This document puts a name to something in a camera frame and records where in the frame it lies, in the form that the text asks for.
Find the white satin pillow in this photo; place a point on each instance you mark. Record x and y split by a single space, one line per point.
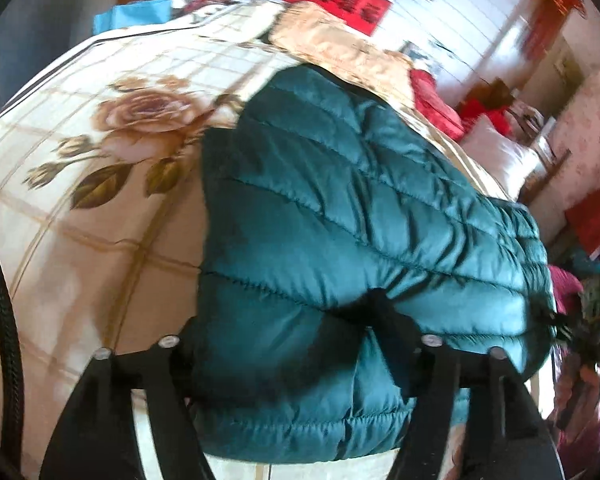
507 161

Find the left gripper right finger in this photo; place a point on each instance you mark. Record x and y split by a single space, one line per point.
505 436

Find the red hanging wall ornament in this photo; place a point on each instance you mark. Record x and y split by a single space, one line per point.
546 23

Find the dark red velvet blanket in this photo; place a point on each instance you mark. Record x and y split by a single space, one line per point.
567 290

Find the floral cream bed quilt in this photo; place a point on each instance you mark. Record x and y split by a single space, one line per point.
103 220

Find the yellow ruffled pillow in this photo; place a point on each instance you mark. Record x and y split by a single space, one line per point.
308 32

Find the dark green puffer jacket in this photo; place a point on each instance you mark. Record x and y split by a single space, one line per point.
319 194

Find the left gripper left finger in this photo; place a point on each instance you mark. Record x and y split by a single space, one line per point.
95 436

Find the red ruffled heart pillow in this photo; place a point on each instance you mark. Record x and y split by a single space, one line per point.
433 108

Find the wooden chair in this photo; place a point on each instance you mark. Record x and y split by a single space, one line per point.
532 130

